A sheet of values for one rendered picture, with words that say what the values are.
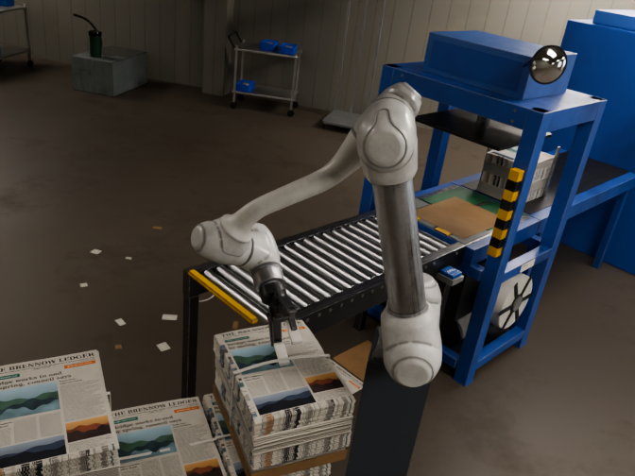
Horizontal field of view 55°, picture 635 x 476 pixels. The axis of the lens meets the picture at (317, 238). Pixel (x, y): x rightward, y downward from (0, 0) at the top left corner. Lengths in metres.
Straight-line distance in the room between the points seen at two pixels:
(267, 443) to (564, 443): 2.12
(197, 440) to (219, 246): 0.57
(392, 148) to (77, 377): 0.98
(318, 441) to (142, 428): 0.52
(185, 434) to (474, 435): 1.80
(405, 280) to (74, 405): 0.87
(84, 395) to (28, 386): 0.14
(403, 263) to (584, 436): 2.20
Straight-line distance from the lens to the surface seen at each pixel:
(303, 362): 1.77
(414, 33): 8.01
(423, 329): 1.64
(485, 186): 3.99
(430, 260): 3.01
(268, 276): 1.75
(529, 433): 3.45
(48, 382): 1.72
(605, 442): 3.61
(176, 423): 1.91
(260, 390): 1.67
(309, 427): 1.67
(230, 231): 1.67
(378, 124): 1.39
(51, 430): 1.60
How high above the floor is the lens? 2.16
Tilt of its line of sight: 27 degrees down
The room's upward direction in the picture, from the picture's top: 8 degrees clockwise
